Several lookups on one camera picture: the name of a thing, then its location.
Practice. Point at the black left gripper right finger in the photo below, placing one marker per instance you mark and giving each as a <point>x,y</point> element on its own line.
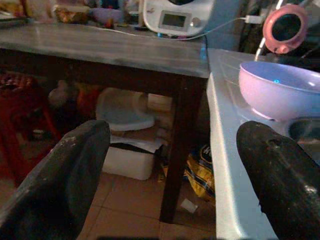
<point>285,180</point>

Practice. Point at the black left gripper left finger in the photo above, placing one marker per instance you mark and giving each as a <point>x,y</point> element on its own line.
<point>60,180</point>

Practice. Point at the white table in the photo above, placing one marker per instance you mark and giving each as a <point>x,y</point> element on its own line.
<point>240,150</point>

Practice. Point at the dark round dish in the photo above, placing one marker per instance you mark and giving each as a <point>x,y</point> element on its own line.
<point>305,128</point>

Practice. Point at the white storage box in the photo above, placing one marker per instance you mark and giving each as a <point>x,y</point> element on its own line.
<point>128,162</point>

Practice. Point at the red plastic stool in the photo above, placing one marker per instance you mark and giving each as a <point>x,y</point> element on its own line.
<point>20,120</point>

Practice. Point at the yellow snack bag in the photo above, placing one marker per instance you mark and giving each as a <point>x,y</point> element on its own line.
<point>200,172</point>

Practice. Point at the lilac plastic bowl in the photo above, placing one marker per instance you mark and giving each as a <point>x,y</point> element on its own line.
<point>280,92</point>

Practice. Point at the white plastic basin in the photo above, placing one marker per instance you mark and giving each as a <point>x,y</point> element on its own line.
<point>122,112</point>

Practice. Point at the white paper scrap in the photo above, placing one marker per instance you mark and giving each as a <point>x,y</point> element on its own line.
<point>188,206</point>

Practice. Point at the dark wooden table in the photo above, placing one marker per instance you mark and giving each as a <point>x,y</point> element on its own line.
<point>105,55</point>

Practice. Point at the pink round mirror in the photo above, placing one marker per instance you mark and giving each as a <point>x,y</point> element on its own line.
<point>286,27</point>

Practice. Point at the white power adapter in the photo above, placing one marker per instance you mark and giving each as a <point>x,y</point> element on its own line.
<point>253,19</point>

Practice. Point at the purple plastic bag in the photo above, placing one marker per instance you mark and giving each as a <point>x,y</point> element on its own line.
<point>106,15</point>

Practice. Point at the white kitchen appliance with display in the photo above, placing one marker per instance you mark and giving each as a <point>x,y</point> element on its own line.
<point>177,17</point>

